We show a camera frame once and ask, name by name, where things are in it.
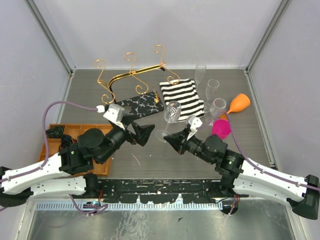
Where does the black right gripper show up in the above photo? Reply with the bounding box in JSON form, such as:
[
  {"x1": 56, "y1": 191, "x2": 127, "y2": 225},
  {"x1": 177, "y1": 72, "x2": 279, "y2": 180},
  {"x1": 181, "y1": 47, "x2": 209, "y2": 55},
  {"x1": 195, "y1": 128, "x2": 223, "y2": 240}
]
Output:
[{"x1": 164, "y1": 126, "x2": 215, "y2": 165}]

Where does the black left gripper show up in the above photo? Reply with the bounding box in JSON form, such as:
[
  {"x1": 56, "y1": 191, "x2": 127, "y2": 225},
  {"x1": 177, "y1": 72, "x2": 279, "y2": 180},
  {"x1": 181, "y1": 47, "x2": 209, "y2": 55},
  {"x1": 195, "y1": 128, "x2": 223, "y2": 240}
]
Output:
[{"x1": 99, "y1": 115, "x2": 156, "y2": 165}]

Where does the pink plastic wine glass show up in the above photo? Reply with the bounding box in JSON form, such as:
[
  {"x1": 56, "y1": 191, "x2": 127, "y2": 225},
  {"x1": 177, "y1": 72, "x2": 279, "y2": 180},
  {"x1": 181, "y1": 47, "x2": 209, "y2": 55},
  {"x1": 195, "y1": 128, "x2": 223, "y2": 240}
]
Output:
[{"x1": 211, "y1": 119, "x2": 231, "y2": 140}]

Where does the gold wine glass rack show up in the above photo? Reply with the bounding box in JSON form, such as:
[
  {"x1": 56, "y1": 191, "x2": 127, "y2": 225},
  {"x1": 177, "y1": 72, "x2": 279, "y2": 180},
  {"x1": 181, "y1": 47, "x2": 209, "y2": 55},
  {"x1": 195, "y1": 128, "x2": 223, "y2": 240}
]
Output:
[{"x1": 94, "y1": 44, "x2": 181, "y2": 118}]

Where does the orange plastic wine glass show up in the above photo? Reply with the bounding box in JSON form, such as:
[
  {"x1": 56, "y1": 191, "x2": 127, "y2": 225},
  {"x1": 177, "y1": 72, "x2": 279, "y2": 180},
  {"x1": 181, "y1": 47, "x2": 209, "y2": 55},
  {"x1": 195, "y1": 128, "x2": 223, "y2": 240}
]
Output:
[{"x1": 226, "y1": 93, "x2": 251, "y2": 114}]

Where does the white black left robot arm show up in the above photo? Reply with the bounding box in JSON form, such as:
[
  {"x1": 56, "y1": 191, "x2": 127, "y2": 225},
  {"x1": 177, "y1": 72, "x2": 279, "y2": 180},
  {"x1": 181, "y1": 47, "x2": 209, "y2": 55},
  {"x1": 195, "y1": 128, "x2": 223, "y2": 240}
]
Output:
[{"x1": 0, "y1": 121, "x2": 155, "y2": 208}]

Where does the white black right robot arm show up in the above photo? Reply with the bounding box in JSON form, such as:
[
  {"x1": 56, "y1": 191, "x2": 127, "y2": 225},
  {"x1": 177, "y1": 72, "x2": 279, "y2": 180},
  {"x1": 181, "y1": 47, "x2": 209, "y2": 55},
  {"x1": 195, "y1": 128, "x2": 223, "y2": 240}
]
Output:
[{"x1": 164, "y1": 125, "x2": 320, "y2": 220}]

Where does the clear stemmed wine glass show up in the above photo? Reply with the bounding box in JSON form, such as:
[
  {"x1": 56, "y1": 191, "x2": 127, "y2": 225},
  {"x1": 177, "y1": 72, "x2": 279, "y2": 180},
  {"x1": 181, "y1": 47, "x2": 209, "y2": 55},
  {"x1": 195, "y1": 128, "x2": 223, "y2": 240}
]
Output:
[{"x1": 207, "y1": 98, "x2": 227, "y2": 126}]

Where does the black white striped cloth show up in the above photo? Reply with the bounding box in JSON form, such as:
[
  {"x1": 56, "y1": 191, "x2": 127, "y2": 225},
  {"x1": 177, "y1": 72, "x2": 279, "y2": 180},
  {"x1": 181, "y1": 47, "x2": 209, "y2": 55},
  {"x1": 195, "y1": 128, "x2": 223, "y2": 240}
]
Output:
[{"x1": 159, "y1": 78, "x2": 205, "y2": 122}]

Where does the orange wooden compartment tray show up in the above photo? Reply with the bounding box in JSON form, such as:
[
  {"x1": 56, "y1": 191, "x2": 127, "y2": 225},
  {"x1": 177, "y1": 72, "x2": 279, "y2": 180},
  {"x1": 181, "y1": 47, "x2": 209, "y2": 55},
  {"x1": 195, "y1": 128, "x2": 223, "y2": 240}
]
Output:
[{"x1": 47, "y1": 124, "x2": 113, "y2": 177}]

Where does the tall clear champagne flute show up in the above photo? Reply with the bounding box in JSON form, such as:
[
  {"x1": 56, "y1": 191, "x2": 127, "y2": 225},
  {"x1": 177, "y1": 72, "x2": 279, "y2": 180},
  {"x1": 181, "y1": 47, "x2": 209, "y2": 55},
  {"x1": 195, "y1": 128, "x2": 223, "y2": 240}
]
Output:
[{"x1": 194, "y1": 63, "x2": 207, "y2": 90}]

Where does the orange floral rolled tie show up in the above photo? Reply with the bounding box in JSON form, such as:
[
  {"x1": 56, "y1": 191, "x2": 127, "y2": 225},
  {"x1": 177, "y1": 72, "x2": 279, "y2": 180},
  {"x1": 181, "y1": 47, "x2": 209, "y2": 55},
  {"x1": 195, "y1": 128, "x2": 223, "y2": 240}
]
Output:
[{"x1": 59, "y1": 134, "x2": 76, "y2": 149}]

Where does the green patterned rolled tie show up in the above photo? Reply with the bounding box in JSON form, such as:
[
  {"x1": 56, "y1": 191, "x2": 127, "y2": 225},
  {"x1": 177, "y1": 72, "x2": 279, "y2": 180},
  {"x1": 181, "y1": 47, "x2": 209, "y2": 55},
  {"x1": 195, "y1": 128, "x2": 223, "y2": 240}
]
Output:
[{"x1": 45, "y1": 125, "x2": 65, "y2": 139}]

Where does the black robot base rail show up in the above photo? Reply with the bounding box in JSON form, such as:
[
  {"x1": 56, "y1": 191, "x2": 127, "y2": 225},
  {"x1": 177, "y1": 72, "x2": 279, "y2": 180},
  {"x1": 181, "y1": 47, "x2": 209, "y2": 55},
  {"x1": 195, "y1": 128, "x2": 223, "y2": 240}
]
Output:
[{"x1": 71, "y1": 177, "x2": 251, "y2": 205}]

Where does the white slotted cable duct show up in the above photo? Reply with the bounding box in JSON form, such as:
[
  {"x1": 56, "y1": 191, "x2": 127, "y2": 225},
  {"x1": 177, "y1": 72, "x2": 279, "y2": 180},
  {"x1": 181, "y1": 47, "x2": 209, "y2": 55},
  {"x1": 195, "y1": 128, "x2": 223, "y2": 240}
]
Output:
[{"x1": 35, "y1": 201, "x2": 223, "y2": 211}]

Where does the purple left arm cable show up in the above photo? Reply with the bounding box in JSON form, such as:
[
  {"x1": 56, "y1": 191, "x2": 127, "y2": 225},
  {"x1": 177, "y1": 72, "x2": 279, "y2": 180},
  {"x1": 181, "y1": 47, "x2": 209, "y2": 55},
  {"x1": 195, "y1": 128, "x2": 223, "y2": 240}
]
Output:
[{"x1": 0, "y1": 100, "x2": 111, "y2": 218}]

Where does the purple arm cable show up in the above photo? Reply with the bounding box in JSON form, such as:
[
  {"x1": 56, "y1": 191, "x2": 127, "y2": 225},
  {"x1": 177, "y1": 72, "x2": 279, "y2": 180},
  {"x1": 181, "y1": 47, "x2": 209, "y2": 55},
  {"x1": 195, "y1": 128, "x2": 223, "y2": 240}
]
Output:
[
  {"x1": 214, "y1": 112, "x2": 320, "y2": 216},
  {"x1": 0, "y1": 100, "x2": 111, "y2": 218}
]

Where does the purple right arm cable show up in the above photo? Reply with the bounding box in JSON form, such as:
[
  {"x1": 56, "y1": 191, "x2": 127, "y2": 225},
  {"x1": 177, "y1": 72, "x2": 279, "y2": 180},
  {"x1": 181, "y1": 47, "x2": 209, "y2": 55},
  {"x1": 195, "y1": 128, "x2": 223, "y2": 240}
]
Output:
[{"x1": 214, "y1": 112, "x2": 320, "y2": 216}]

